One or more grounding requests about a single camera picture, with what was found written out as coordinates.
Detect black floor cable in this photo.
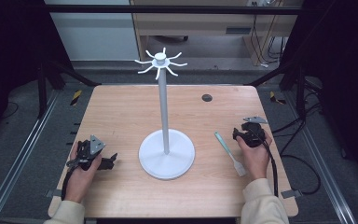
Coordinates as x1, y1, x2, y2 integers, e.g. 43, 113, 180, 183
270, 101, 324, 196

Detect black curtain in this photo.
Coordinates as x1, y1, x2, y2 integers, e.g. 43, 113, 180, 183
279, 0, 358, 190
0, 0, 74, 148

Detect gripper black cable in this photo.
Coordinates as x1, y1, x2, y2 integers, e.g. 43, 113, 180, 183
255, 129, 280, 198
61, 158, 80, 202

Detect hanging black cables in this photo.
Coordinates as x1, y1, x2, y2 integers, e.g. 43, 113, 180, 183
249, 1, 290, 69

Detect aluminium floor rail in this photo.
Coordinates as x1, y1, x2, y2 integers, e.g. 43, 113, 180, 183
0, 89, 61, 224
282, 89, 358, 224

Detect black horizontal frame bar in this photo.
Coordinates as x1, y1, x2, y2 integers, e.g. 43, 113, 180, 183
42, 4, 307, 16

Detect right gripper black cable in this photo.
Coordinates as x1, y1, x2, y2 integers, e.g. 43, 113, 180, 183
255, 129, 280, 198

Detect person's right hand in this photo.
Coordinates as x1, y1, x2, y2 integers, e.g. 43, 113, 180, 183
235, 130, 273, 181

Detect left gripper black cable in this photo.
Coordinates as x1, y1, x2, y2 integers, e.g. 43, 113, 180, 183
61, 158, 80, 202

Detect white cabinet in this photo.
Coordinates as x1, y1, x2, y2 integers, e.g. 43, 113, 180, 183
44, 0, 140, 62

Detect white hook stand rack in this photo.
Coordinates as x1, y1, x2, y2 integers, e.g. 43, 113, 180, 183
133, 47, 197, 181

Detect person's left hand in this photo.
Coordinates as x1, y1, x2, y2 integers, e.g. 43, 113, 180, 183
63, 141, 103, 204

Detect teal-handled white spatula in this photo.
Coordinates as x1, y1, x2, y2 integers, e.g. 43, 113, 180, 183
213, 131, 248, 178

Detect yellow-black tape piece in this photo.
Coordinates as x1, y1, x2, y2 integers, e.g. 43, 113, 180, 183
70, 90, 83, 106
268, 91, 287, 105

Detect black metal frame strut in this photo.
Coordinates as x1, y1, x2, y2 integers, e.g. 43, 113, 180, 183
36, 59, 103, 119
245, 60, 308, 120

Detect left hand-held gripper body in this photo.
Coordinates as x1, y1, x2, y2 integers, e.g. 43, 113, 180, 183
75, 133, 106, 172

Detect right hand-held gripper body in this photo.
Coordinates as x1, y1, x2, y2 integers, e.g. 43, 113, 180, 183
238, 116, 269, 148

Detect light wooden desk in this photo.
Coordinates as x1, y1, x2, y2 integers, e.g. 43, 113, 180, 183
130, 0, 304, 67

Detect grey table edge bracket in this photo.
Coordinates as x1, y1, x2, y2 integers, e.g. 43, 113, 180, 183
281, 189, 303, 200
45, 189, 62, 199

